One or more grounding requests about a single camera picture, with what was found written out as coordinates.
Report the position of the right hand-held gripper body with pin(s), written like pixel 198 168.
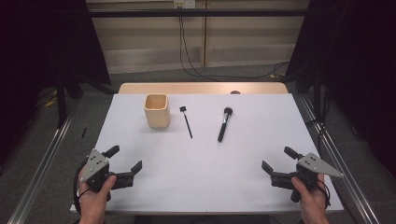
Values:
pixel 314 165

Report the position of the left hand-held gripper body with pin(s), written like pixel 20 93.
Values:
pixel 95 165

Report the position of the beige wooden cup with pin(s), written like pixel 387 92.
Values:
pixel 157 116

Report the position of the thick black makeup brush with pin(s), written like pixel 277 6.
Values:
pixel 224 127

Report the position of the thin black makeup brush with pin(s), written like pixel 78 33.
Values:
pixel 187 123

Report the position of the person's left hand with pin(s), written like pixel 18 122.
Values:
pixel 93 202

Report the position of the person's right hand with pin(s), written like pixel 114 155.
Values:
pixel 313 202

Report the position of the small black stick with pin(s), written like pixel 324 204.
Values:
pixel 83 132

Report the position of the white table mat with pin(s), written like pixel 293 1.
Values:
pixel 199 174

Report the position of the black metal stand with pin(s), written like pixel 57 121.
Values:
pixel 61 102

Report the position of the yellow tape piece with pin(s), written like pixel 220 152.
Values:
pixel 49 102

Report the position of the black curtain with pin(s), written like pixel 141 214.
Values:
pixel 37 62
pixel 358 62

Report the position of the black horizontal bar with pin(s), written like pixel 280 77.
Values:
pixel 199 12

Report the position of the aluminium rail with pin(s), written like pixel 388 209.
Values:
pixel 40 168
pixel 345 168

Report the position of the white wall socket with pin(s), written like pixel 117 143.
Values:
pixel 184 3

